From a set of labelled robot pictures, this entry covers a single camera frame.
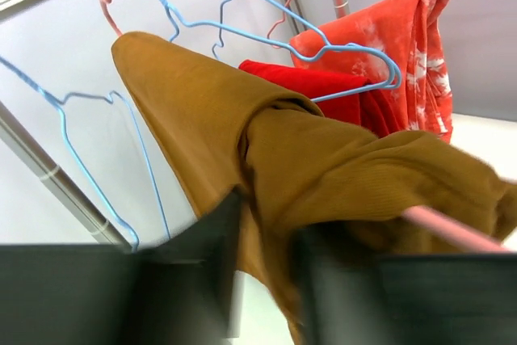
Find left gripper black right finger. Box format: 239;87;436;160
292;227;516;345

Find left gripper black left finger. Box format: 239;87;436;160
1;191;242;345

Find brown mustard trousers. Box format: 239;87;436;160
111;32;516;343

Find light blue wire hanger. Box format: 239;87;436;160
1;57;171;252

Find red trousers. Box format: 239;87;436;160
237;59;401;139

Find orange white patterned trousers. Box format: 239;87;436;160
288;0;458;145

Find white silver clothes rack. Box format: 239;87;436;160
0;0;352;253

